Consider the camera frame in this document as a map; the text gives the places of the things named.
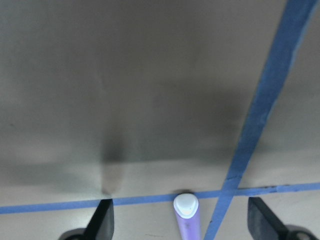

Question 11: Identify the purple pen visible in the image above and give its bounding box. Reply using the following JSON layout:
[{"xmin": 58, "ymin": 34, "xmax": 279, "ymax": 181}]
[{"xmin": 173, "ymin": 193, "xmax": 201, "ymax": 240}]

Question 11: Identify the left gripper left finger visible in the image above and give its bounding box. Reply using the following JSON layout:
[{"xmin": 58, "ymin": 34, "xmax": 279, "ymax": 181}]
[{"xmin": 58, "ymin": 199, "xmax": 115, "ymax": 240}]

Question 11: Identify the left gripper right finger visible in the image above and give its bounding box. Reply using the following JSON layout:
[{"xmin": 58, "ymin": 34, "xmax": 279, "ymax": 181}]
[{"xmin": 247, "ymin": 197, "xmax": 317, "ymax": 240}]

